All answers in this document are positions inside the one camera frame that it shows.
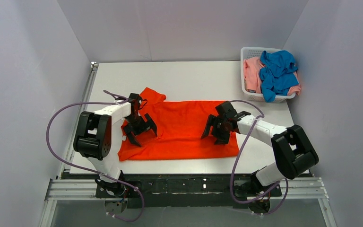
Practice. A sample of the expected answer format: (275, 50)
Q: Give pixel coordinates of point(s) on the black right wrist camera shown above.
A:
(227, 112)

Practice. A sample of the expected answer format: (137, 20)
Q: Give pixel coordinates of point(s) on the aluminium frame rail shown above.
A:
(71, 199)

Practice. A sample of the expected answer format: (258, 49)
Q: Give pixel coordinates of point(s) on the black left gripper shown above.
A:
(139, 126)

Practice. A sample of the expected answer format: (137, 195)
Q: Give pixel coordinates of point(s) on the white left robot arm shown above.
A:
(99, 135)

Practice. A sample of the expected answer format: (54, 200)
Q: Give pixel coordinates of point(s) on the blue t shirt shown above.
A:
(279, 76)

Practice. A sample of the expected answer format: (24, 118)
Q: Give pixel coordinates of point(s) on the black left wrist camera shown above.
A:
(137, 101)

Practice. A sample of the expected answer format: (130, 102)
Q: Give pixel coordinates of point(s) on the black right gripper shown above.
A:
(218, 126)

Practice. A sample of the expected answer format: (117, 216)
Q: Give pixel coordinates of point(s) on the pink t shirt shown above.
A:
(251, 69)

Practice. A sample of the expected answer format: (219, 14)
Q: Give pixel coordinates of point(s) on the orange t shirt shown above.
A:
(180, 126)

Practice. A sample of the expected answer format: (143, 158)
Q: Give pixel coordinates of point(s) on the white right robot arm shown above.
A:
(292, 149)

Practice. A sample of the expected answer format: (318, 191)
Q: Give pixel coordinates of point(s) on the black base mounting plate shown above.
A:
(194, 190)

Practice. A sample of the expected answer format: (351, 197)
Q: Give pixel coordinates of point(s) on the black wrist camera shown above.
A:
(137, 101)
(227, 112)

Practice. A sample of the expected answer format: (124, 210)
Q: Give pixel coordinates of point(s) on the white plastic laundry basket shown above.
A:
(249, 52)

